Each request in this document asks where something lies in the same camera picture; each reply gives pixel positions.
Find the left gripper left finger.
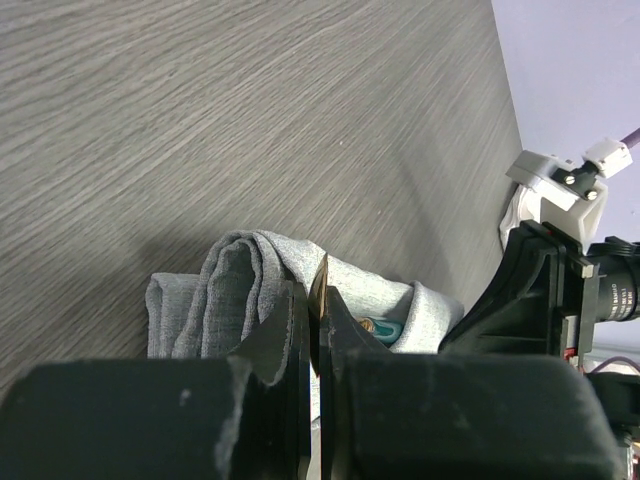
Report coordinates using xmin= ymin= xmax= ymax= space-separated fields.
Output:
xmin=1 ymin=282 xmax=311 ymax=479

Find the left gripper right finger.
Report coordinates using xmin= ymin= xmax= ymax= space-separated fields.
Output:
xmin=319 ymin=288 xmax=625 ymax=479

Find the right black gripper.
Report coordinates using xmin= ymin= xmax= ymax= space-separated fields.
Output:
xmin=438 ymin=221 xmax=639 ymax=372

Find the green handled gold utensil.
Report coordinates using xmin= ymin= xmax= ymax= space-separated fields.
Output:
xmin=356 ymin=317 xmax=404 ymax=346

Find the grey cloth napkin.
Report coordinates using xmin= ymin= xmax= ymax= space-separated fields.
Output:
xmin=145 ymin=230 xmax=464 ymax=358

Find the white folded towel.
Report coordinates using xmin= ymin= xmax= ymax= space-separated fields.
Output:
xmin=499 ymin=185 xmax=541 ymax=250

